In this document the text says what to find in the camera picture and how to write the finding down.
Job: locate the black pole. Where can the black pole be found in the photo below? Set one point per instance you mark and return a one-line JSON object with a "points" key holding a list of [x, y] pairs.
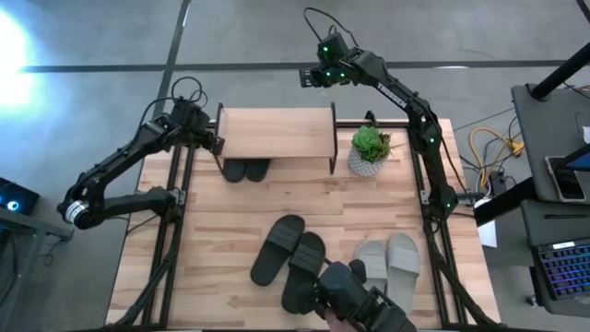
{"points": [[560, 74]]}

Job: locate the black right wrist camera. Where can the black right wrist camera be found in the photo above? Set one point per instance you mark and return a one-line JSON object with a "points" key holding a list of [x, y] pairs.
{"points": [[332, 48]]}

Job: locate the white paper sheet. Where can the white paper sheet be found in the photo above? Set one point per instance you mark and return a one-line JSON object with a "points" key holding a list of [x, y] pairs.
{"points": [[487, 234]]}

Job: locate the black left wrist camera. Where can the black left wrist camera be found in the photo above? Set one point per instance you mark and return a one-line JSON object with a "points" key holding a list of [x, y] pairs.
{"points": [[189, 110]]}

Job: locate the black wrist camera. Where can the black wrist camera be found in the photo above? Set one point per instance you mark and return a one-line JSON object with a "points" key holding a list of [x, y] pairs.
{"points": [[189, 110], [332, 48]]}

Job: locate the black computer with blue light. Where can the black computer with blue light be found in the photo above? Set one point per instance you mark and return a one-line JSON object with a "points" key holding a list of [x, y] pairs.
{"points": [[16, 196]]}

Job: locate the grey slide sandal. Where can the grey slide sandal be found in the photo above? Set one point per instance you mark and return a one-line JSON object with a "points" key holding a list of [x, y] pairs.
{"points": [[403, 272], [371, 258]]}

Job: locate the black desk beam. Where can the black desk beam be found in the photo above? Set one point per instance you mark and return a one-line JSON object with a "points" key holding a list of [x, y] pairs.
{"points": [[502, 205]]}

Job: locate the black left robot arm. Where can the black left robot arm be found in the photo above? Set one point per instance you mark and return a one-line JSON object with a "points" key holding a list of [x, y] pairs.
{"points": [[115, 161]]}

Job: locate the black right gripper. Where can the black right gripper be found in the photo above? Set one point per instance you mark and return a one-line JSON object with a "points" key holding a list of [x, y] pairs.
{"points": [[338, 74]]}

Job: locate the black slide sandal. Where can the black slide sandal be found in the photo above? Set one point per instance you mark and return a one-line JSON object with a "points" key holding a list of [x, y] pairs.
{"points": [[257, 170], [302, 272], [276, 251], [234, 171]]}

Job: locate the black aluminium table frame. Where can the black aluminium table frame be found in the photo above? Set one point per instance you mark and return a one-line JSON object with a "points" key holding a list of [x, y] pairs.
{"points": [[417, 138]]}

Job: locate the grey desk top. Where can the grey desk top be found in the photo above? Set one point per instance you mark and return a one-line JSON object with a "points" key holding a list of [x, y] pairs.
{"points": [[548, 133]]}

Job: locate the laptop with lit keyboard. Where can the laptop with lit keyboard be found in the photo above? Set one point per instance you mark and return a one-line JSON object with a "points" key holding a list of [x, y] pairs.
{"points": [[567, 272]]}

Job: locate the potted green succulent plant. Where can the potted green succulent plant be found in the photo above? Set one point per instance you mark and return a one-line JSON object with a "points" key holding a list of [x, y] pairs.
{"points": [[369, 150]]}

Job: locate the grey laptop desk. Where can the grey laptop desk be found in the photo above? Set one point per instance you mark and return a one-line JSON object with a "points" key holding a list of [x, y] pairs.
{"points": [[553, 226]]}

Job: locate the grey side table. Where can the grey side table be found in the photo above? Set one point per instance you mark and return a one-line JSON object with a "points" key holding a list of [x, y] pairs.
{"points": [[27, 258]]}

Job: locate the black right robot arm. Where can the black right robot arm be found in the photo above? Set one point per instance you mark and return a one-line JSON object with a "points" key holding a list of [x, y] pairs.
{"points": [[415, 115]]}

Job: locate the wooden shelf with black frame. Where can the wooden shelf with black frame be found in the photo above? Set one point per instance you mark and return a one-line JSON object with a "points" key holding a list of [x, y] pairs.
{"points": [[279, 133]]}

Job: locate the smartphone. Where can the smartphone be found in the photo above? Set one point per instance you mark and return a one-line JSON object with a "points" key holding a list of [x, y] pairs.
{"points": [[564, 180]]}

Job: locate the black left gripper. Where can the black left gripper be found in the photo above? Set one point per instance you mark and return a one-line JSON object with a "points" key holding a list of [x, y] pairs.
{"points": [[196, 131]]}

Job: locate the tablet with blue screen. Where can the tablet with blue screen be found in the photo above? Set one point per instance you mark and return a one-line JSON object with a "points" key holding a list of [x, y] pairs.
{"points": [[578, 161]]}

